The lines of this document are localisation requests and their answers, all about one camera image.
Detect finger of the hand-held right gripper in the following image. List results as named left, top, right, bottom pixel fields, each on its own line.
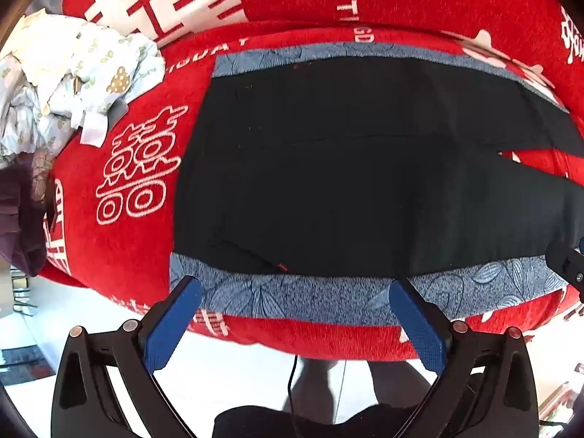
left=545, top=236, right=584, bottom=303

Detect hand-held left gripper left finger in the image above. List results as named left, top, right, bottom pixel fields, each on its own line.
left=51, top=276, right=203, bottom=438

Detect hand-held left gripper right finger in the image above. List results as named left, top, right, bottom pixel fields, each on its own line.
left=389, top=277, right=540, bottom=438

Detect black pants with blue stripe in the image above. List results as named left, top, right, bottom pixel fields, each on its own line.
left=169, top=41, right=584, bottom=327

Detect red printed blanket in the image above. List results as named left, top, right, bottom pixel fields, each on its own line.
left=36, top=0, right=584, bottom=362

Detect dark purple cloth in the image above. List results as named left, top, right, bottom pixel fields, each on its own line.
left=0, top=164, right=49, bottom=278

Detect pile of floral clothes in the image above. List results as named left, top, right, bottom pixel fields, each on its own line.
left=0, top=8, right=166, bottom=169

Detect black cable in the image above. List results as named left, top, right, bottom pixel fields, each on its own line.
left=285, top=355, right=303, bottom=438

